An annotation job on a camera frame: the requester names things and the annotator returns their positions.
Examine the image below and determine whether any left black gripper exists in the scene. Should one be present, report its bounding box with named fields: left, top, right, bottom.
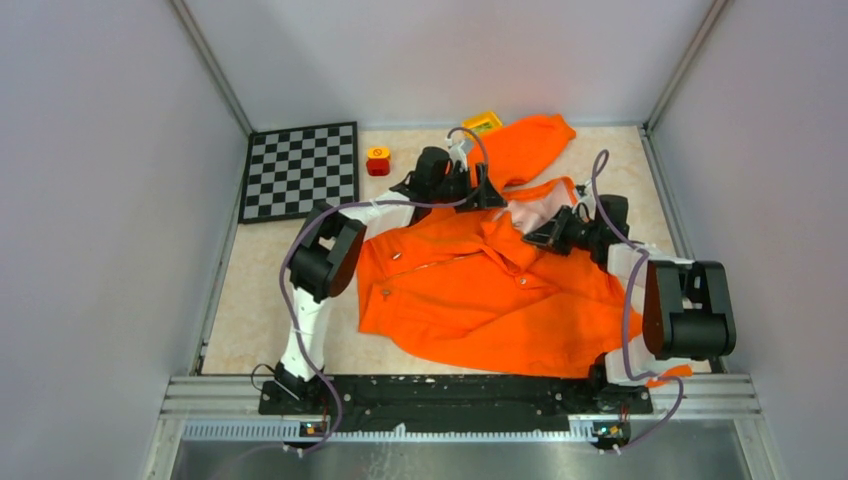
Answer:
left=430, top=163, right=506, bottom=213

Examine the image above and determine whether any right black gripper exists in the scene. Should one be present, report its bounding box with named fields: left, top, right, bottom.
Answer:
left=522, top=206, right=601, bottom=257

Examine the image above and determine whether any orange jacket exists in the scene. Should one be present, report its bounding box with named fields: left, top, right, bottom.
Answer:
left=357, top=113, right=694, bottom=390

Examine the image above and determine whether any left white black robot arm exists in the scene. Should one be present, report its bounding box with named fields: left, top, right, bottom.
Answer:
left=272, top=147, right=506, bottom=414

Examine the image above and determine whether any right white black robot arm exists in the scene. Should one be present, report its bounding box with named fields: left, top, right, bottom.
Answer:
left=523, top=194, right=736, bottom=412

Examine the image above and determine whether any yellow toy crate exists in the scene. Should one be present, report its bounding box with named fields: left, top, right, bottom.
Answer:
left=462, top=110, right=504, bottom=136

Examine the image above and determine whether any red and yellow block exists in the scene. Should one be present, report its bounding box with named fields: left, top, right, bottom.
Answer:
left=366, top=146, right=391, bottom=177

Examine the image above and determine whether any black and white chessboard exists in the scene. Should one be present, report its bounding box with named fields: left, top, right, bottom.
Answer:
left=239, top=121, right=360, bottom=224

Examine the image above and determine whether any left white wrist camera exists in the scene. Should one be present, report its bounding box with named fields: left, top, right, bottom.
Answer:
left=446, top=133, right=474, bottom=172

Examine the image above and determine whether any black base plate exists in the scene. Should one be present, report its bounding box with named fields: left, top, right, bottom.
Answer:
left=258, top=374, right=653, bottom=435

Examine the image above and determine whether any aluminium frame rail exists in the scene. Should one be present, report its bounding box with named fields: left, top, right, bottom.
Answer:
left=144, top=373, right=779, bottom=479

